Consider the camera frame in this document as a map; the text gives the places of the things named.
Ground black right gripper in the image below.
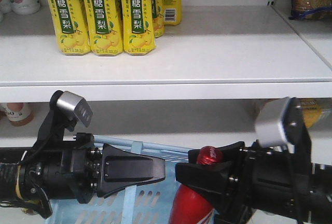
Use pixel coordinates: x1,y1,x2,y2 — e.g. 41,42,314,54
175,141,331,223

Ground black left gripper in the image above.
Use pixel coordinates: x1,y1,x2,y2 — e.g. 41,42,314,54
15,133,165,203

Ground light blue plastic basket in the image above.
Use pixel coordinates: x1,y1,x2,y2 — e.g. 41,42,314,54
45,135,189,224

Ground red coca-cola aluminium bottle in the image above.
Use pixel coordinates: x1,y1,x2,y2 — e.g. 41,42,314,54
168,145,225,224

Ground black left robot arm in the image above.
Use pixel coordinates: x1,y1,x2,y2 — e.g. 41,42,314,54
1,133,165,219

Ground clear plastic cookie box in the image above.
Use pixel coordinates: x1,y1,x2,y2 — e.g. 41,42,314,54
300,97,331,129

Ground orange C100 juice bottle right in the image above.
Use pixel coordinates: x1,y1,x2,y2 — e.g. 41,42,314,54
1,103,34,127

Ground white metal shelving unit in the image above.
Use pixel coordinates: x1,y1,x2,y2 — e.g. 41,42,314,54
1,0,331,147

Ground yellow pear drink carton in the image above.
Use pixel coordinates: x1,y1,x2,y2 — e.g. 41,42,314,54
121,0,156,55
47,0,91,55
84,0,123,57

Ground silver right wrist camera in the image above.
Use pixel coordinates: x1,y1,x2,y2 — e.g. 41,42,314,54
255,97,303,148

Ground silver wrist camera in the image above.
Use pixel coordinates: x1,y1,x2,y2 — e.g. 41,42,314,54
255,97,303,148
56,91,93,127

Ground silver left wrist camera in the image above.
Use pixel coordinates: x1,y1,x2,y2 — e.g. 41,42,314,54
56,91,93,127

